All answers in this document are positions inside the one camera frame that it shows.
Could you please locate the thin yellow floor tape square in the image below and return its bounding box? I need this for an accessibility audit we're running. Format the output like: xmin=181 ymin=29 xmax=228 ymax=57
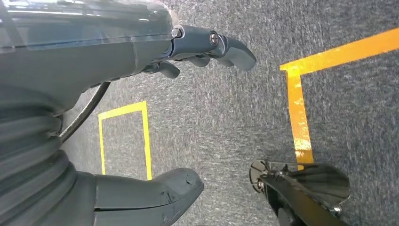
xmin=98 ymin=100 xmax=153 ymax=181

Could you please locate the ribbed grey left arm sleeve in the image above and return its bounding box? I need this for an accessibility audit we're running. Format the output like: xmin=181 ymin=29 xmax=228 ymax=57
xmin=0 ymin=87 xmax=78 ymax=226

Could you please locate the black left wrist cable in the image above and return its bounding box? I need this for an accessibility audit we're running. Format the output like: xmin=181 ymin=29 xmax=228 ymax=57
xmin=58 ymin=81 xmax=112 ymax=143

